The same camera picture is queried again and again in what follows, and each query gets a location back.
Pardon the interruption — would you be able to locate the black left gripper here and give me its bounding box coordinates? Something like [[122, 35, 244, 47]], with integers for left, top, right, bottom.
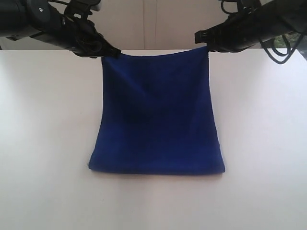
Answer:
[[43, 14, 121, 58]]

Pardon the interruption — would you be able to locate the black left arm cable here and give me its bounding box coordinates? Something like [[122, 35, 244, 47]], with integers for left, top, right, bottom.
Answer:
[[47, 0, 72, 7]]

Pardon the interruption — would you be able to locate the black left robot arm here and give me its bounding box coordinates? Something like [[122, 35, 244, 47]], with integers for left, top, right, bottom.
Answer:
[[0, 0, 121, 58]]

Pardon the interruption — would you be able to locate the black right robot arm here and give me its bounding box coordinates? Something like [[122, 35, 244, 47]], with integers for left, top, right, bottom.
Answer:
[[194, 0, 307, 53]]

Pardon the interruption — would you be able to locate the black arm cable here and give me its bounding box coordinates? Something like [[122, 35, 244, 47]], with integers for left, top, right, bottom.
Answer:
[[47, 0, 72, 7], [220, 0, 304, 65]]

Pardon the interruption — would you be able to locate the blue microfibre towel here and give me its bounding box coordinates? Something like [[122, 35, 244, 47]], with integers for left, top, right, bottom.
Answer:
[[88, 46, 225, 175]]

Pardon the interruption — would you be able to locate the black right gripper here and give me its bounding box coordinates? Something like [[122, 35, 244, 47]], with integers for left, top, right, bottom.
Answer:
[[194, 14, 261, 53]]

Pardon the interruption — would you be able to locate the green tree outside window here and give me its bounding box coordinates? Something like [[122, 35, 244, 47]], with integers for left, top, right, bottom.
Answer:
[[273, 33, 300, 48]]

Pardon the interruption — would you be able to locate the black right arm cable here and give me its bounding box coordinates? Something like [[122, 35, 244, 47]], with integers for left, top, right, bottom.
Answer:
[[220, 0, 304, 65]]

